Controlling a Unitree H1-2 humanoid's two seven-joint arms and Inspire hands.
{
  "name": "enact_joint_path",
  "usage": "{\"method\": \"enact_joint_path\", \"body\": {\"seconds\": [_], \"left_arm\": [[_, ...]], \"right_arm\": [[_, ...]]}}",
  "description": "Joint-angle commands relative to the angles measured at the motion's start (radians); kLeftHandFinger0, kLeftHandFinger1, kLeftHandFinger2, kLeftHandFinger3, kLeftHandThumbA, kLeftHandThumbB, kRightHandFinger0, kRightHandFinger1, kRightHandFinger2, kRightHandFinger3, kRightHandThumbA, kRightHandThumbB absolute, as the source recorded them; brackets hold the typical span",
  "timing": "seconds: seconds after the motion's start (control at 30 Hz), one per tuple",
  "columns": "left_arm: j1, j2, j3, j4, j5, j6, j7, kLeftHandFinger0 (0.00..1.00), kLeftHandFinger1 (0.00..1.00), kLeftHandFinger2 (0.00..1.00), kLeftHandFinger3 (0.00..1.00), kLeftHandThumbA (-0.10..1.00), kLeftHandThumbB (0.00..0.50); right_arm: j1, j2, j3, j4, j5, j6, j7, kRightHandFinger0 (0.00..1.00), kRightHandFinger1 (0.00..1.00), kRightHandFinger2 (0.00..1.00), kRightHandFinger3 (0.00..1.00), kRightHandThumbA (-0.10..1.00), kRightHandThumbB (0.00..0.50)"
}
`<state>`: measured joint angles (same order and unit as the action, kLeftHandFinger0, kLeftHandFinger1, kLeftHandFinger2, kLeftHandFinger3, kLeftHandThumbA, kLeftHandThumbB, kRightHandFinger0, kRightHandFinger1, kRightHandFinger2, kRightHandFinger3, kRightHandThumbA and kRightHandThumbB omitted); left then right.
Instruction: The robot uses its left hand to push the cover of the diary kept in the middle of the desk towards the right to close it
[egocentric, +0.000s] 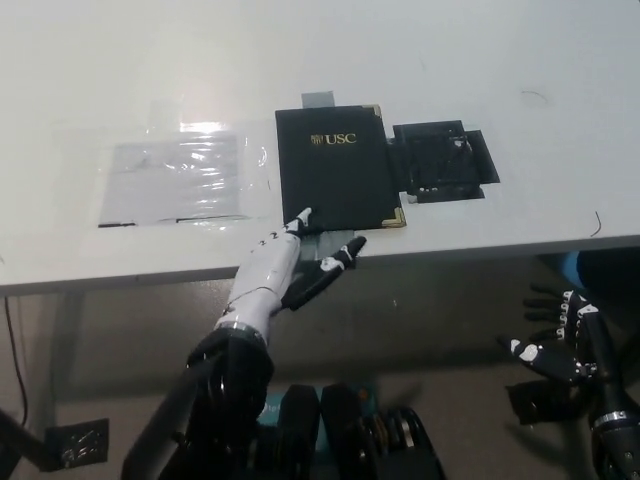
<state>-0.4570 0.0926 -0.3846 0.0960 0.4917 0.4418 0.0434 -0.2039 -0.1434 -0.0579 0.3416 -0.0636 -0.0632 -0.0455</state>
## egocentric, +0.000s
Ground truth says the clear plastic tape sheet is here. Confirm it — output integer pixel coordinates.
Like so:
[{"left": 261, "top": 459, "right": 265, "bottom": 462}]
[{"left": 54, "top": 118, "right": 275, "bottom": 232}]

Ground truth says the grey table leg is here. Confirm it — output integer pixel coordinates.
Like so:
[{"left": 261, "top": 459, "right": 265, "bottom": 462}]
[{"left": 29, "top": 292, "right": 85, "bottom": 434}]

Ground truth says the thin dark hanging cable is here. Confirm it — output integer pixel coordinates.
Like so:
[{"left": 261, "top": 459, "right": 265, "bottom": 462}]
[{"left": 3, "top": 297, "right": 30, "bottom": 427}]

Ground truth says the grey duct tape strip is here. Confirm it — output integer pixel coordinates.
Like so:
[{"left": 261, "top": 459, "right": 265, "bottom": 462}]
[{"left": 299, "top": 91, "right": 367, "bottom": 269}]

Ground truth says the black floor tape patch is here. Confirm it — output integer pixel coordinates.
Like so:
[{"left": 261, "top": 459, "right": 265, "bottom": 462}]
[
  {"left": 43, "top": 418, "right": 110, "bottom": 472},
  {"left": 504, "top": 379, "right": 592, "bottom": 426}
]

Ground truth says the black diary with gold corners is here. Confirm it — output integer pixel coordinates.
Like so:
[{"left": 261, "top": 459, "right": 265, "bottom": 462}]
[{"left": 274, "top": 103, "right": 408, "bottom": 236}]

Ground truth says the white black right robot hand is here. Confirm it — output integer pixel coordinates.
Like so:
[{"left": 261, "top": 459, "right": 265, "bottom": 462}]
[{"left": 494, "top": 282, "right": 630, "bottom": 424}]

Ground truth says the blue object under desk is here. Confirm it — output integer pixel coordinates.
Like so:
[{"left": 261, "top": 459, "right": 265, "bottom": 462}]
[{"left": 557, "top": 252, "right": 585, "bottom": 287}]

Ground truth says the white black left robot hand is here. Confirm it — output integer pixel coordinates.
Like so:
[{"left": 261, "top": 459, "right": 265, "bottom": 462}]
[{"left": 214, "top": 207, "right": 369, "bottom": 346}]

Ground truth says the black tape patch on desk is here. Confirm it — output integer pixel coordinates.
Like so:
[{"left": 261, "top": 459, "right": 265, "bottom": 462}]
[{"left": 385, "top": 118, "right": 501, "bottom": 204}]

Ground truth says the teal router box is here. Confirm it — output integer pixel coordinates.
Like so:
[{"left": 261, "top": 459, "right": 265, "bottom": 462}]
[{"left": 257, "top": 382, "right": 382, "bottom": 444}]

